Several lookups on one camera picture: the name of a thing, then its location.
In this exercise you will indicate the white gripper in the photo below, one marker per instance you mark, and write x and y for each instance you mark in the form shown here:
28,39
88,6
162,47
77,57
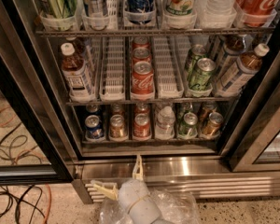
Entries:
134,192

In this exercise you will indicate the orange soda can front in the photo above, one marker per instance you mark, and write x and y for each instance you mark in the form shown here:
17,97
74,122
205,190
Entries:
117,127

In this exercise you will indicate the orange soda can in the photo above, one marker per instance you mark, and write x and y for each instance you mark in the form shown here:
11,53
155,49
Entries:
117,127
117,109

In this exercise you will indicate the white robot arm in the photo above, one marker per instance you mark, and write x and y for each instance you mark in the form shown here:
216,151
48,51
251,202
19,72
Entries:
146,213

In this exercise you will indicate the red soda can bottom front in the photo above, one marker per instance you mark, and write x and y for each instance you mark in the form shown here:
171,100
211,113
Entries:
141,127

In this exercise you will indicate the red soda can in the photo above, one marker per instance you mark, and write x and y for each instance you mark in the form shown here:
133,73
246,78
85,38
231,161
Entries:
141,127
141,108

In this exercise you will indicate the blue soda can front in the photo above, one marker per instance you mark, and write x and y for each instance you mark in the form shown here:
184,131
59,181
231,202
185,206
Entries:
94,127

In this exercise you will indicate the blue soda can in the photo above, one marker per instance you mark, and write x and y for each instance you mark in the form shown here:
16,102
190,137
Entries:
94,127
94,110

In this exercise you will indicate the orange soda can behind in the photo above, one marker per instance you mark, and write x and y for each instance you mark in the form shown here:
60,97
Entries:
117,109

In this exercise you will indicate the red soda can bottom behind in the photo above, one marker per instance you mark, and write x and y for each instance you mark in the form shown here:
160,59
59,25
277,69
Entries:
141,108

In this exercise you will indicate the blue soda can behind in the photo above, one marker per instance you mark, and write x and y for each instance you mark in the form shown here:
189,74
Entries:
94,110

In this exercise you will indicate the green can bottom front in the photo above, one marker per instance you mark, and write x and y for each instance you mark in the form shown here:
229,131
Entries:
188,125

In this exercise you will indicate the green can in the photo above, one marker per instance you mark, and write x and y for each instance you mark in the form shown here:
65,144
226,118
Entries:
201,74
195,53
188,125
184,108

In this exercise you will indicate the steel fridge base grille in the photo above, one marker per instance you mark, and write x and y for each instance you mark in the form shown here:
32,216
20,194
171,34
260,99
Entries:
203,177

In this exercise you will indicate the red cola can front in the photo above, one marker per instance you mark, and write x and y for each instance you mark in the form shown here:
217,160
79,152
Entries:
142,78

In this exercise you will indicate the red cola can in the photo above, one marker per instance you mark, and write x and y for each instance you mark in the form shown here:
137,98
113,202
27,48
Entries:
141,55
142,78
141,42

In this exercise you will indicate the green can bottom behind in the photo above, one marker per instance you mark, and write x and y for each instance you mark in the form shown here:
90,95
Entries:
184,108

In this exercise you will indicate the left glass fridge door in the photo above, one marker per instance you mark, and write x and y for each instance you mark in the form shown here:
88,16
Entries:
32,83

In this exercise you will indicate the glass fridge door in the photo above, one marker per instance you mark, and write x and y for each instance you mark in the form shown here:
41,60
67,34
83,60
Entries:
258,126
32,83

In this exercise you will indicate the gold can bottom front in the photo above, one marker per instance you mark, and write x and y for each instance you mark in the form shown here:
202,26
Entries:
213,124

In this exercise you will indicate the gold can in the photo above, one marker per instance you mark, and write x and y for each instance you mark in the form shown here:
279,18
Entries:
205,109
213,124

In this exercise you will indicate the gold can bottom behind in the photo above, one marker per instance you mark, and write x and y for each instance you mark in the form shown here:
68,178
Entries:
205,109

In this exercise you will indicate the green can middle front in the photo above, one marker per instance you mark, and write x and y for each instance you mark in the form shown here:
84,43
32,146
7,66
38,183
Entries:
201,74

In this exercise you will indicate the red cola can middle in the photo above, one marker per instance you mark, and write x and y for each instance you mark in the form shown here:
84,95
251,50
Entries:
141,55

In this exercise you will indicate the red cola can back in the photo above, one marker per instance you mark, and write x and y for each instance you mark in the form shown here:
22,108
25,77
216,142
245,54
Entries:
141,42

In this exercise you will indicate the right glass fridge door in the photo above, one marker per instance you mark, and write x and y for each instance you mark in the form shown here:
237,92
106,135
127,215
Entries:
258,126

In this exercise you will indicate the green can middle behind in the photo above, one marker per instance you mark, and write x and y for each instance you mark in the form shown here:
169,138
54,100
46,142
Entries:
195,53

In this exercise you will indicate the silver bottle top shelf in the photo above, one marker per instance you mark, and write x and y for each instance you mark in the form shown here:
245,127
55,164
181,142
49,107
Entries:
96,13

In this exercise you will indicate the green bottle top shelf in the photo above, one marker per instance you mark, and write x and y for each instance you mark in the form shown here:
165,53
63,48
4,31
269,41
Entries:
57,13

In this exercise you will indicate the clear plastic bag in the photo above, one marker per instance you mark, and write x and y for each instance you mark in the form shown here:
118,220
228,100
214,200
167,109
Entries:
172,209

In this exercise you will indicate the clear water bottle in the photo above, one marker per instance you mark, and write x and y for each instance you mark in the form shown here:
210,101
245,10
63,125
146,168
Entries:
164,128

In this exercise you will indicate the tea bottle left front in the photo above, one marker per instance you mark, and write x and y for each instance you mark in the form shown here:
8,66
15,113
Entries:
76,73

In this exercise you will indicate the tea bottle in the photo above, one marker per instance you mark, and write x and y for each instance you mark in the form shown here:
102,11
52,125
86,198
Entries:
76,73
233,46
83,47
241,71

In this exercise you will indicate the tea bottle left behind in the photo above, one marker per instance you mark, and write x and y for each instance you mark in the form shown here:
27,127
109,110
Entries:
83,47

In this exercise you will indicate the tea bottle right front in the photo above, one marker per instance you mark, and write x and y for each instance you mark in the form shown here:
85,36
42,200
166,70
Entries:
241,71

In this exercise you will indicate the tea bottle right behind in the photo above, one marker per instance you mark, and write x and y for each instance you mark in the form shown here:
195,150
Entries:
233,46

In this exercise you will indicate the white ribbed bottle top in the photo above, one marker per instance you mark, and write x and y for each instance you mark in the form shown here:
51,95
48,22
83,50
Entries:
215,13

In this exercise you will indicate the red cola bottle top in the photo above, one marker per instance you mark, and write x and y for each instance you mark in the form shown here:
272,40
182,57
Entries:
255,13

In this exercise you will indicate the middle wire shelf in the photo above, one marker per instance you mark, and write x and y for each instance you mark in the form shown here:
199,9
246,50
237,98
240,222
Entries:
154,101

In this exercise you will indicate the wire shelf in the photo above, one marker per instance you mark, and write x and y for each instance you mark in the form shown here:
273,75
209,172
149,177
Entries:
156,32
154,101

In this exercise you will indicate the top wire shelf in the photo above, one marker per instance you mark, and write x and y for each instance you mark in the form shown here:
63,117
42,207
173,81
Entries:
156,32

